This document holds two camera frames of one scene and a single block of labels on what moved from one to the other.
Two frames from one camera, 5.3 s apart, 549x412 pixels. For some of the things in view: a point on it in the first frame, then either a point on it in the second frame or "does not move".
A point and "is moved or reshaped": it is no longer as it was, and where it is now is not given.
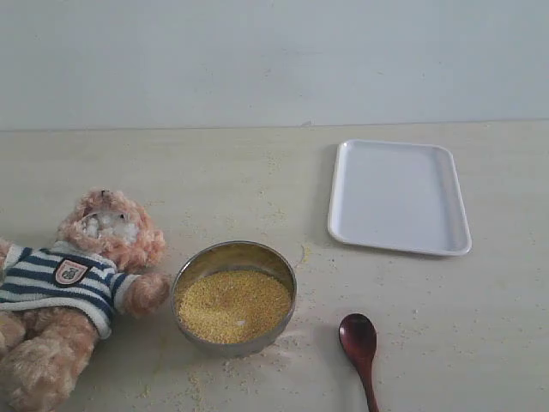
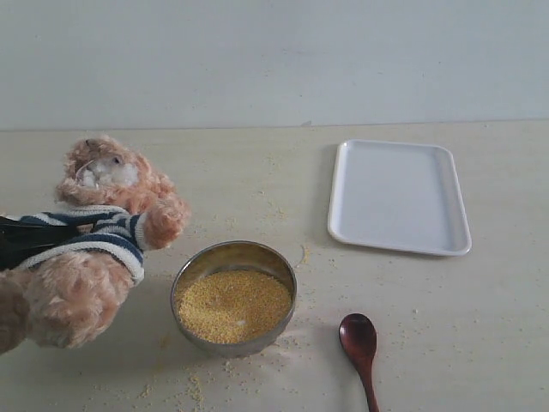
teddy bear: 57,298 is moved or reshaped
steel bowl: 233,299 does not move
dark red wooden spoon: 358,337 does not move
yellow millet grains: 231,306 does not move
